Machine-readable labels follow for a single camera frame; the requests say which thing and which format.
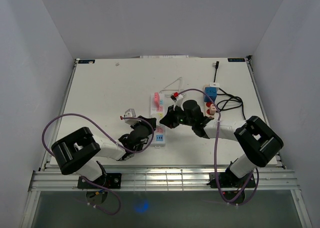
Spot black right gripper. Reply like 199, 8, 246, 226
159, 104, 194, 129

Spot white multicolour power strip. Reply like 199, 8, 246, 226
150, 93, 166, 148

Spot pink plug adapter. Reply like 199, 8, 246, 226
153, 92, 160, 107

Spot beige red power strip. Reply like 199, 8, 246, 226
203, 84, 215, 119

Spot blue cube socket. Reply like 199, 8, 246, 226
203, 86, 219, 102

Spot white usb charger plug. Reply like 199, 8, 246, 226
209, 82, 220, 88

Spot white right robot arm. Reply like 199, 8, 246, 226
159, 100, 284, 187

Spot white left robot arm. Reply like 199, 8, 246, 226
51, 114, 157, 188

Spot papers at back edge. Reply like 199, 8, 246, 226
140, 55, 198, 59

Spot white power cord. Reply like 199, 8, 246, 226
159, 76, 187, 96

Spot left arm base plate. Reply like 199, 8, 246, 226
77, 173, 122, 189

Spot black power cord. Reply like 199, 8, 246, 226
211, 60, 246, 120

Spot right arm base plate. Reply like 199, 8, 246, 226
207, 172, 249, 188

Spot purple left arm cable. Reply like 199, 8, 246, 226
41, 113, 156, 216

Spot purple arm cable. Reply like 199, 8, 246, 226
41, 113, 156, 216
178, 88, 260, 205

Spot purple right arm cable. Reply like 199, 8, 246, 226
178, 88, 260, 205

